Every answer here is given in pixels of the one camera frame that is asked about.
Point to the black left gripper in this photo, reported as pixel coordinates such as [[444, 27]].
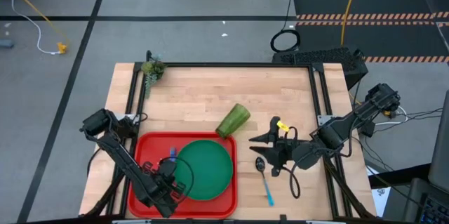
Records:
[[167, 169]]

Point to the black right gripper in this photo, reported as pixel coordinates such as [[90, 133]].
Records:
[[284, 150]]

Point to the green faceted plastic cup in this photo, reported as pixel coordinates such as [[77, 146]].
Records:
[[233, 120]]

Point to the green round plate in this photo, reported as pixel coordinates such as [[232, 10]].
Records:
[[210, 171]]

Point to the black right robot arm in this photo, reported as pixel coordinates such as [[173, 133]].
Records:
[[350, 120]]

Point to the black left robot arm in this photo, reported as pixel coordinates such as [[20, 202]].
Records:
[[119, 153]]

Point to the red plastic tray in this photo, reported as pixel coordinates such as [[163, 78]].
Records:
[[151, 146]]

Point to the yellow tag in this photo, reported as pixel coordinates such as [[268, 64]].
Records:
[[282, 126]]

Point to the black perforated computer tower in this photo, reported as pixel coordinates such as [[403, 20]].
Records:
[[315, 57]]

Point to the artificial green potted plant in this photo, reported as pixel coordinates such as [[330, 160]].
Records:
[[153, 67]]

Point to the white paper sheet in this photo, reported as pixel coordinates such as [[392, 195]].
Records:
[[380, 199]]

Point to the black keyboard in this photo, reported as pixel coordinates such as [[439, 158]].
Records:
[[436, 213]]

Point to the black hazard-striped floor mat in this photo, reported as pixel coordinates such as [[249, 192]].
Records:
[[386, 3]]

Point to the grey flat floor object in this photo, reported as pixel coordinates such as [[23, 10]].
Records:
[[5, 44]]

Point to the black aluminium table frame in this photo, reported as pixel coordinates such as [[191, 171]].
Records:
[[224, 65]]

